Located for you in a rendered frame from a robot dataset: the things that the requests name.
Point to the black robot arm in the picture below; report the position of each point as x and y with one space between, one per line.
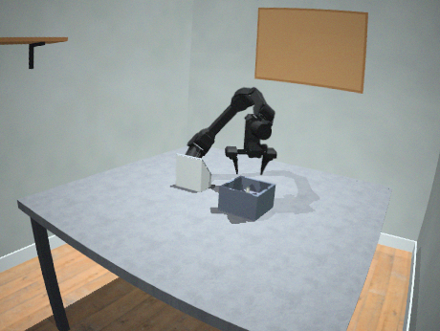
258 124

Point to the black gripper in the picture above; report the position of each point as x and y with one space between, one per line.
232 151

